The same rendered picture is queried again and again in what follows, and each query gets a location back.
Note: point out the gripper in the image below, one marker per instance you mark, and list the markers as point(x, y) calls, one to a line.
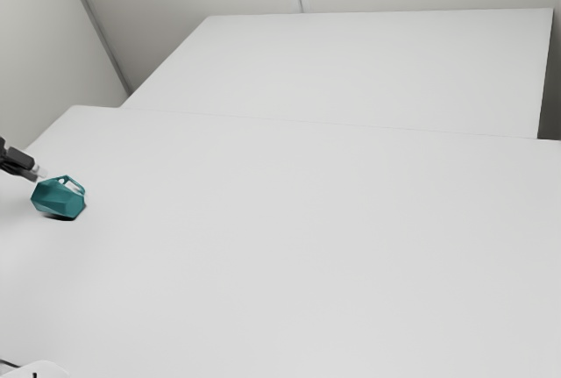
point(2, 146)

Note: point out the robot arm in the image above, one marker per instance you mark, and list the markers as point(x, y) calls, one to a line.
point(41, 370)

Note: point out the teal faceted mug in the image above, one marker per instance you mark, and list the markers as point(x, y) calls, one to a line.
point(56, 198)

